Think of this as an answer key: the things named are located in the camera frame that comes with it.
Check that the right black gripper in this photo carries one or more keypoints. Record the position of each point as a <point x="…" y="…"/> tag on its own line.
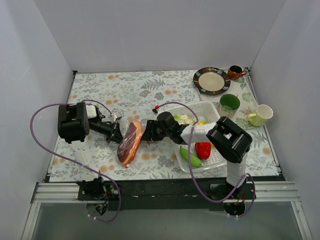
<point x="151" y="130"/>

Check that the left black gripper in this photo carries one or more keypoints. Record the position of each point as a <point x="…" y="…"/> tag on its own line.
<point x="115" y="131"/>

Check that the fake orange red fruit slice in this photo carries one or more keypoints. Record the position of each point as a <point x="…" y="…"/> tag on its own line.
<point x="128" y="147"/>

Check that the fake cauliflower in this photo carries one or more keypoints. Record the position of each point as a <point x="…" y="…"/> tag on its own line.
<point x="183" y="119"/>

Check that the clear zip top bag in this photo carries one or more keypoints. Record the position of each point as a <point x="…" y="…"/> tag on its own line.
<point x="129" y="143"/>

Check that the fake yellow banana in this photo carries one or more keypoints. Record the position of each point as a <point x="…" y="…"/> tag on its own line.
<point x="202" y="123"/>

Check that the fake red bell pepper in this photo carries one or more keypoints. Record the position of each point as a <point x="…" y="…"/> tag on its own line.
<point x="203" y="150"/>

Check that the fake green leaf vegetable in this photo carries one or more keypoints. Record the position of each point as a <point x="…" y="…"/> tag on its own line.
<point x="189" y="157"/>

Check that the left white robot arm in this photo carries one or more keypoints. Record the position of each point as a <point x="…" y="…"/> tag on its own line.
<point x="74" y="125"/>

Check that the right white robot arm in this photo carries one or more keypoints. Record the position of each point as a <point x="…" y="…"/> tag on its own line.
<point x="230" y="140"/>

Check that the floral table mat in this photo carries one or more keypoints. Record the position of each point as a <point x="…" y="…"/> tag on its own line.
<point x="133" y="95"/>

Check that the striped rim ceramic plate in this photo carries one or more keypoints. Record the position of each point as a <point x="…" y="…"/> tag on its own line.
<point x="211" y="81"/>

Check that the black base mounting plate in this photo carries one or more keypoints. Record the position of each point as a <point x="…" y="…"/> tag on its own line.
<point x="176" y="194"/>

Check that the green inside floral mug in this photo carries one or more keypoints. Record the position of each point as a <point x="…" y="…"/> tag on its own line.
<point x="228" y="105"/>

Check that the floral serving tray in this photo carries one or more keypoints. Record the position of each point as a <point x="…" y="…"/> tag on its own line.
<point x="242" y="89"/>

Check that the small brown orange cup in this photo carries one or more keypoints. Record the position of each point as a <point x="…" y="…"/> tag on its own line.
<point x="235" y="72"/>

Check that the pale yellow green mug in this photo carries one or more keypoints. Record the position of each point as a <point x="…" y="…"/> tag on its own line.
<point x="262" y="114"/>

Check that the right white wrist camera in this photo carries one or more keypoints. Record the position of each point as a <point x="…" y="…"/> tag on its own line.
<point x="159" y="116"/>

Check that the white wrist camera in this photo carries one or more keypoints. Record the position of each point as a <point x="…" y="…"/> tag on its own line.
<point x="159" y="116"/>
<point x="117" y="116"/>

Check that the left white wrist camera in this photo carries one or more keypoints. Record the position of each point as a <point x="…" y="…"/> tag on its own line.
<point x="117" y="116"/>

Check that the aluminium frame rail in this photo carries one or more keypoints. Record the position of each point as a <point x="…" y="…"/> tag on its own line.
<point x="268" y="191"/>

